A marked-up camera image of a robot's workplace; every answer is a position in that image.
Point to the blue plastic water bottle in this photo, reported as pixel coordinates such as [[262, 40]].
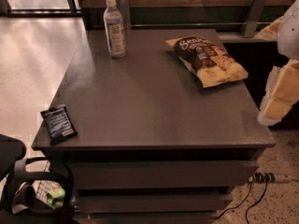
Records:
[[114, 30]]

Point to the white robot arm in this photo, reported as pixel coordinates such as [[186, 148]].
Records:
[[285, 31]]

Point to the blue rxbar blueberry bar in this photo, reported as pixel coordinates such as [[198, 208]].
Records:
[[58, 123]]

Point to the yellow brown chip bag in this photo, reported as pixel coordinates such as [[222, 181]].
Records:
[[210, 63]]

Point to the white power strip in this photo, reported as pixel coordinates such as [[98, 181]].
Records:
[[270, 178]]

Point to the grey drawer cabinet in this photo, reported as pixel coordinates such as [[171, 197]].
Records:
[[153, 146]]

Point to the green crumpled wrapper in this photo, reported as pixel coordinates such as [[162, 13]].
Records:
[[55, 197]]

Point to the black chair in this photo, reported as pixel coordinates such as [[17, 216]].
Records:
[[19, 204]]

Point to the metal shelf bracket right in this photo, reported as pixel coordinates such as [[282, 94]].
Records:
[[255, 12]]

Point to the metal shelf bracket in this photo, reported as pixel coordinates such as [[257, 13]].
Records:
[[124, 8], [255, 12]]

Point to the metal shelf bracket left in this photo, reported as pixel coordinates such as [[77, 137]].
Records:
[[124, 8]]

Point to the wire mesh waste basket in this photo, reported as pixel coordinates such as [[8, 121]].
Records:
[[43, 186]]

